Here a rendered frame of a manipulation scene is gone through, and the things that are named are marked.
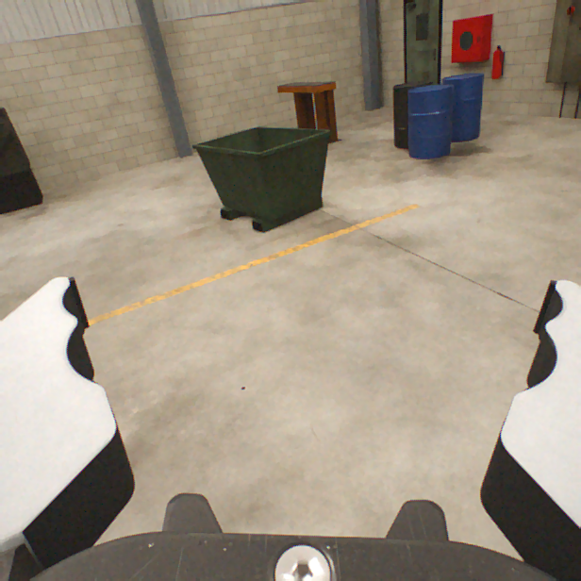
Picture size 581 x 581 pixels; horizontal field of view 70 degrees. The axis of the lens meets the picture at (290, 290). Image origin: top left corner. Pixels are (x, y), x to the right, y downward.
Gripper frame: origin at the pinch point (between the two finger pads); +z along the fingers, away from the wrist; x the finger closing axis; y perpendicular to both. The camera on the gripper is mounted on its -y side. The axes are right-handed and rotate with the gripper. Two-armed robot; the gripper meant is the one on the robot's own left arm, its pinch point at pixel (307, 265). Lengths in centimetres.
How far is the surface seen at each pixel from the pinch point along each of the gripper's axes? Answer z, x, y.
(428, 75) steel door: 992, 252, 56
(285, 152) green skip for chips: 401, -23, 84
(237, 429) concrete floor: 136, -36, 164
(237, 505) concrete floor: 95, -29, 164
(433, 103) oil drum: 593, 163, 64
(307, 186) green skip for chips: 427, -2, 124
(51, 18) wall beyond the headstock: 822, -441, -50
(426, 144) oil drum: 594, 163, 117
